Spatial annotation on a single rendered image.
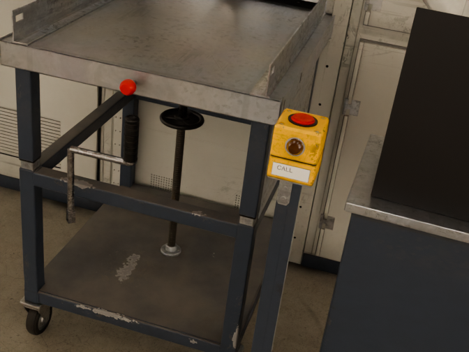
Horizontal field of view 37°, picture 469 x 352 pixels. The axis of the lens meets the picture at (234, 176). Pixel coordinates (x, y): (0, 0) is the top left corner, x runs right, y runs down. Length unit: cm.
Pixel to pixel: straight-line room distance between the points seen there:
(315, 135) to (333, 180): 104
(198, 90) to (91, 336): 88
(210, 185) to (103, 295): 61
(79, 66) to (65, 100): 87
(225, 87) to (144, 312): 69
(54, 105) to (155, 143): 36
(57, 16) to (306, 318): 113
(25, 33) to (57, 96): 80
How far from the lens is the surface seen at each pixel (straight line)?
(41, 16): 164
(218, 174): 226
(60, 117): 240
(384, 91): 203
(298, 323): 213
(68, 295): 188
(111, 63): 146
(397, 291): 134
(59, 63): 152
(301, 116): 116
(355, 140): 209
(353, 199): 126
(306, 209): 225
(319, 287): 228
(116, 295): 188
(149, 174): 236
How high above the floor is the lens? 136
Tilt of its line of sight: 29 degrees down
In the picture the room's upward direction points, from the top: 7 degrees clockwise
